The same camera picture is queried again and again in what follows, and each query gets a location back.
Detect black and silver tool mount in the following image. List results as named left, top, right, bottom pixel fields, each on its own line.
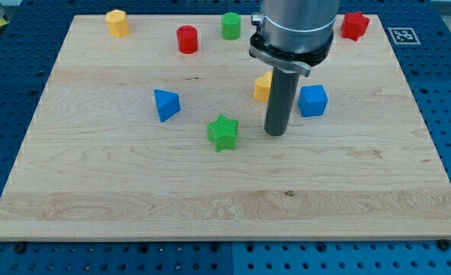
left=249, top=12, right=334, bottom=76

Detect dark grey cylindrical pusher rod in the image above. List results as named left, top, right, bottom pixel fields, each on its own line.
left=264, top=67, right=299, bottom=136

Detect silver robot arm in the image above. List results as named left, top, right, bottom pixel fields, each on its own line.
left=249, top=0, right=340, bottom=136

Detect red star block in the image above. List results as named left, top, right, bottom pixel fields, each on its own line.
left=341, top=11, right=370, bottom=41

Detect green star block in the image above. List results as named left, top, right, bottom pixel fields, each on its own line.
left=207, top=114, right=238, bottom=152

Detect blue triangle block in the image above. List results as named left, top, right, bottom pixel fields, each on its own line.
left=154, top=89, right=181, bottom=122

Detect yellow heart block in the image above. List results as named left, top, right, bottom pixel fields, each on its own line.
left=253, top=71, right=272, bottom=102

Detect blue cube block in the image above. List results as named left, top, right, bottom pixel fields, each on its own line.
left=297, top=85, right=329, bottom=117

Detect green cylinder block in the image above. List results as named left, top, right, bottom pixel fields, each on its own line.
left=221, top=12, right=242, bottom=40

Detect white fiducial marker tag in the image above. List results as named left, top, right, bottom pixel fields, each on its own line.
left=388, top=27, right=420, bottom=45

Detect red cylinder block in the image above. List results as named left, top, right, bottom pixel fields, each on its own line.
left=177, top=25, right=198, bottom=54

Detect wooden board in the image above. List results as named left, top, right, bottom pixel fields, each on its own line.
left=0, top=15, right=451, bottom=242

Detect yellow hexagon block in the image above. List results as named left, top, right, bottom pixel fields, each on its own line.
left=105, top=9, right=130, bottom=37

